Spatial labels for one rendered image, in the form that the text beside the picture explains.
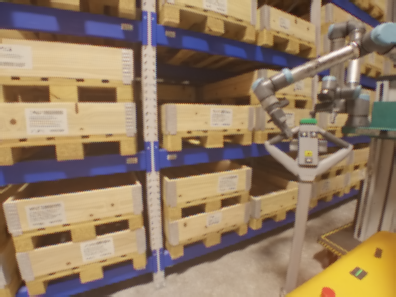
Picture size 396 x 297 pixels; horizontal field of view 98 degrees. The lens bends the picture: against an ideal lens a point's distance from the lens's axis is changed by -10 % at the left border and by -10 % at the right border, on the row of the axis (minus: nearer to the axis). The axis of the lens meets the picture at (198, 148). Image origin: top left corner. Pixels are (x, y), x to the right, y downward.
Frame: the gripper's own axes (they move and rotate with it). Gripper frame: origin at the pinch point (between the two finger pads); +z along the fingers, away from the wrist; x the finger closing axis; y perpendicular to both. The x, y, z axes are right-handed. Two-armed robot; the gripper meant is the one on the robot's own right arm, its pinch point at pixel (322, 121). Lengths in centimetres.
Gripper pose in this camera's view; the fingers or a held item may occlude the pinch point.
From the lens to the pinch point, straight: 151.2
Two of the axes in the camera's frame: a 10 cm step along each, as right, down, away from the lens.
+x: -5.1, -0.3, 8.6
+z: -2.9, 9.5, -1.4
